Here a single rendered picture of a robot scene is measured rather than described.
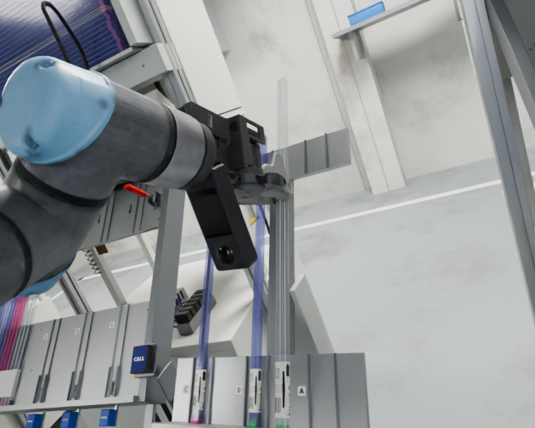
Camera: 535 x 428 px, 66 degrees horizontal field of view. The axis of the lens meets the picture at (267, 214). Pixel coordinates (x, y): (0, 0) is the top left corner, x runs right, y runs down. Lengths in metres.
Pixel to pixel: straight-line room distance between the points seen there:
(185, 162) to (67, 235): 0.11
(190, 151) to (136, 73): 0.82
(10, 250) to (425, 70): 3.92
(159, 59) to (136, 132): 0.81
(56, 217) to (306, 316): 0.52
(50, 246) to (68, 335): 0.78
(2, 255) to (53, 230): 0.06
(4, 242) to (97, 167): 0.08
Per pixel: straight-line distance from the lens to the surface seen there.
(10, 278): 0.31
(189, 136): 0.38
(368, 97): 3.88
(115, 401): 0.92
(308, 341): 0.80
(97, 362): 1.01
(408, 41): 4.08
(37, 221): 0.34
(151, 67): 1.16
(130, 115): 0.34
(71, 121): 0.31
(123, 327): 0.98
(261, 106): 4.38
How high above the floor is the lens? 1.14
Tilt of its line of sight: 14 degrees down
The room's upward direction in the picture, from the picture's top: 21 degrees counter-clockwise
